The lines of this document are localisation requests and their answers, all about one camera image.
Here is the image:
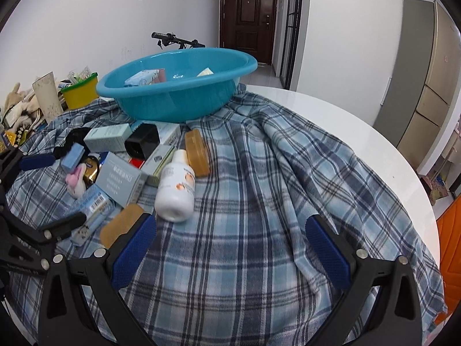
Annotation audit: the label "clear cereal jar black lid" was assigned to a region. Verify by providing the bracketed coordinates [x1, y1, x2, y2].
[0, 130, 18, 154]

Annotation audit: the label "black gold jar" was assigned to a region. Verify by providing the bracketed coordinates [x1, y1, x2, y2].
[82, 155, 101, 184]

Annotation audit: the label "pale green white box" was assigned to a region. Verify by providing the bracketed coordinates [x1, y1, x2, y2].
[140, 144, 177, 188]

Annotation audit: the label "black hair band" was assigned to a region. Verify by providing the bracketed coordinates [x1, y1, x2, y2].
[53, 129, 90, 158]

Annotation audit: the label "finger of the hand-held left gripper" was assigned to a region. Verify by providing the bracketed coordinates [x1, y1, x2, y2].
[35, 211, 87, 240]
[0, 149, 56, 188]

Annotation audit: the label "colourful boxes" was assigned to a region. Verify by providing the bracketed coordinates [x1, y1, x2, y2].
[418, 171, 452, 206]

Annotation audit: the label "mint green box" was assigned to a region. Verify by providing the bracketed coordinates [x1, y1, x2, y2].
[84, 123, 132, 153]

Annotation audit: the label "blue plaid cloth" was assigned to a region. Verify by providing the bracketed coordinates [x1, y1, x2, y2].
[5, 92, 449, 346]

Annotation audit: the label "grey blue box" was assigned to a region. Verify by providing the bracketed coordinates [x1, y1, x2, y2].
[97, 151, 149, 208]

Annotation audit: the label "blue plastic basin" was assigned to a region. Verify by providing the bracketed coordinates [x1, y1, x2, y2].
[95, 48, 258, 123]

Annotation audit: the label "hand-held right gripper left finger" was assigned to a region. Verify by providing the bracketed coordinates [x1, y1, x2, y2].
[39, 213, 158, 346]

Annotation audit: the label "metal tray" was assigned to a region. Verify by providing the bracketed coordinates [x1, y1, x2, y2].
[32, 110, 48, 131]

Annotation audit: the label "blue cartoon tissue packet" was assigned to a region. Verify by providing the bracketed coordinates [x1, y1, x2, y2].
[70, 184, 125, 247]

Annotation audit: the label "black framed glass door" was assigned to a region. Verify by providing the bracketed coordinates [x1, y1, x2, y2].
[279, 0, 305, 91]

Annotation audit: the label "dark brown door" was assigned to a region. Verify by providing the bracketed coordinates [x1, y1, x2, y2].
[220, 0, 279, 66]

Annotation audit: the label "white lotion bottle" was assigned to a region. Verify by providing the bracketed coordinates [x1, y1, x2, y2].
[155, 149, 196, 222]

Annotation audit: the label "blue wet wipes packet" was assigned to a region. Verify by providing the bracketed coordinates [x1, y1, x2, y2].
[124, 69, 159, 87]

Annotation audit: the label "pile of plush toys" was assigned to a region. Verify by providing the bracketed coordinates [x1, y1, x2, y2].
[0, 83, 40, 130]

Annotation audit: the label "amber soap piece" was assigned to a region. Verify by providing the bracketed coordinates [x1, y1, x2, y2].
[100, 204, 145, 246]

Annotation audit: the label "light blue barcode packet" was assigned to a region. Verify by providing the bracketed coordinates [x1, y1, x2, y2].
[59, 143, 86, 174]

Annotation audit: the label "white box blue print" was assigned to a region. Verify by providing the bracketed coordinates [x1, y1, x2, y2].
[158, 123, 182, 148]

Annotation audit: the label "white plush bunny pink bow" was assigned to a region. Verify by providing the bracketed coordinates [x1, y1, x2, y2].
[65, 163, 89, 199]

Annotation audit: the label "yellow plastic container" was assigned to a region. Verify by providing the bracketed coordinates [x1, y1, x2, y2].
[59, 73, 99, 110]

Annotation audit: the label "cream floral cup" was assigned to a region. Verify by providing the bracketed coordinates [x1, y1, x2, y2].
[32, 72, 65, 123]

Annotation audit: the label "orange chair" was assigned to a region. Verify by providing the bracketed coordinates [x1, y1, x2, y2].
[434, 194, 461, 327]

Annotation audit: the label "bunch of small packets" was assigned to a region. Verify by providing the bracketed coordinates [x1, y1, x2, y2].
[67, 65, 91, 85]

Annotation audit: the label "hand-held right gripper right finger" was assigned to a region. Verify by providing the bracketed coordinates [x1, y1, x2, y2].
[304, 214, 423, 346]

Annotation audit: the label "black box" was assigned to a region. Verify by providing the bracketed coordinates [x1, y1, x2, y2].
[124, 123, 161, 159]

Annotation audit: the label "thick amber soap bar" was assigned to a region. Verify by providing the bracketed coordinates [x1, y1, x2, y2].
[184, 129, 210, 177]

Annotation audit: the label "gold refrigerator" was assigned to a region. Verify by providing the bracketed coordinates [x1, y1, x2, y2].
[373, 0, 461, 169]

